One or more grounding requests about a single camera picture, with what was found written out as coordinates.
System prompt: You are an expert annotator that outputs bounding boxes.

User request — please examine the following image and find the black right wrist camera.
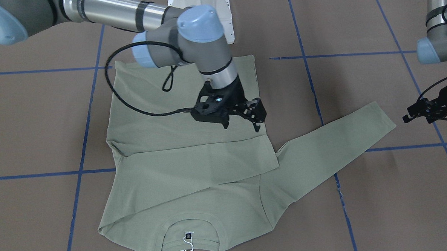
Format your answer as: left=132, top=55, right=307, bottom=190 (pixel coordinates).
left=190, top=93, right=230, bottom=124

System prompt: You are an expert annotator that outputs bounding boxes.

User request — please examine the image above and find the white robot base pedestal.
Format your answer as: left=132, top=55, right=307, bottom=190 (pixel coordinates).
left=168, top=0, right=235, bottom=44

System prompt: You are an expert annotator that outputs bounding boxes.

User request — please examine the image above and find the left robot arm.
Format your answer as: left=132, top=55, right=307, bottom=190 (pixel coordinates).
left=403, top=0, right=447, bottom=124

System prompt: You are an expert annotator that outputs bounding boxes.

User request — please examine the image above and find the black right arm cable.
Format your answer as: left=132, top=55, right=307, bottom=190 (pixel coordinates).
left=103, top=41, right=197, bottom=119

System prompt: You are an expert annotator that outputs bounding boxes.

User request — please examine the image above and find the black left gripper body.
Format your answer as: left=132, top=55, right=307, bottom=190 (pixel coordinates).
left=406, top=85, right=447, bottom=124

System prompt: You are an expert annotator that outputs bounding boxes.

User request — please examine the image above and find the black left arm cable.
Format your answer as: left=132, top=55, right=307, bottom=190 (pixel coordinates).
left=410, top=0, right=447, bottom=106

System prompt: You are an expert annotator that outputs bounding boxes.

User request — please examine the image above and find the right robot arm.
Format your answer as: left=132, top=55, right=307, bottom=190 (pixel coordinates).
left=0, top=0, right=267, bottom=132

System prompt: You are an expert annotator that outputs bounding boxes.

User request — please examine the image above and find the white shirt neck tag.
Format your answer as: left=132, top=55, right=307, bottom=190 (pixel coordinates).
left=179, top=232, right=194, bottom=251

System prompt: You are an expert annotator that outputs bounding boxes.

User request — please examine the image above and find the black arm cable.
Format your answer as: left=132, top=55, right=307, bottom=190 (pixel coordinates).
left=103, top=41, right=197, bottom=119
left=410, top=0, right=447, bottom=106

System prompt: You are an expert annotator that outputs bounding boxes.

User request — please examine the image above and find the olive green long-sleeve shirt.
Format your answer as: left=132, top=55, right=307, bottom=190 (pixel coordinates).
left=90, top=48, right=402, bottom=251

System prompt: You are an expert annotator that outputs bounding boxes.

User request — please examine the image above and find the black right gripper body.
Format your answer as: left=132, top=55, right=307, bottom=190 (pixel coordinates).
left=198, top=77, right=266, bottom=123

